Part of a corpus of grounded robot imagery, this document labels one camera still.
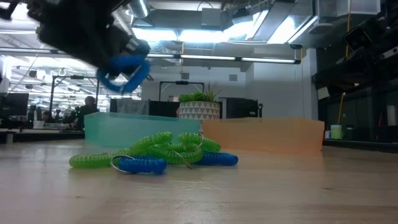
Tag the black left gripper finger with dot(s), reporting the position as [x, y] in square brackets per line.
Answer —
[140, 48]
[112, 69]

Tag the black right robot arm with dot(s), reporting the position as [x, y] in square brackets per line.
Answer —
[388, 28]

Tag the white paper tag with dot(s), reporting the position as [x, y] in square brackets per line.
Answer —
[323, 93]

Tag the person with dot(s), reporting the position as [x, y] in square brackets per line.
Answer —
[85, 112]

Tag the dark shelf unit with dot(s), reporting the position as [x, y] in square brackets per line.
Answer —
[357, 118]

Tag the white cylinder container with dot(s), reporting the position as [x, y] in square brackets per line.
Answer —
[392, 115]

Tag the teal translucent plastic bin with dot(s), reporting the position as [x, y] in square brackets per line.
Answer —
[105, 130]

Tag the black monitor with grey cloth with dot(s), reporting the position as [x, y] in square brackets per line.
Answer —
[161, 109]

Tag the pale green cup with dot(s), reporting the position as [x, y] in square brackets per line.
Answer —
[336, 132]

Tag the green potted plant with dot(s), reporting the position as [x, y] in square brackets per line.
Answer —
[194, 96]

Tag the long ceiling light bar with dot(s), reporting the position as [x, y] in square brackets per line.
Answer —
[217, 57]

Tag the white triangle-patterned plant pot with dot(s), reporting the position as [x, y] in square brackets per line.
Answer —
[199, 110]

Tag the white cup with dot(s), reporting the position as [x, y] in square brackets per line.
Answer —
[38, 124]

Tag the dark side desk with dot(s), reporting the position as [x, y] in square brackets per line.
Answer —
[40, 134]

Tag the black computer monitor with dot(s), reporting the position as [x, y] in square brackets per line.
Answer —
[241, 108]
[14, 105]

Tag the orange translucent plastic bin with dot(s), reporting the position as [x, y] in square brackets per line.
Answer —
[273, 135]

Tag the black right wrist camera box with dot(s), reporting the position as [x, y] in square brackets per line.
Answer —
[357, 39]

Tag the silver ceiling duct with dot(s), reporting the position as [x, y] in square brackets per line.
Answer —
[138, 7]

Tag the grey wall vent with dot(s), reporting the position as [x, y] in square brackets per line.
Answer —
[185, 76]
[233, 77]

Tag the small black metal frame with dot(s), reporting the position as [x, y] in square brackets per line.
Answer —
[182, 82]

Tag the wide black metal frame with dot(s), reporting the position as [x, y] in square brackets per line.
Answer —
[51, 93]

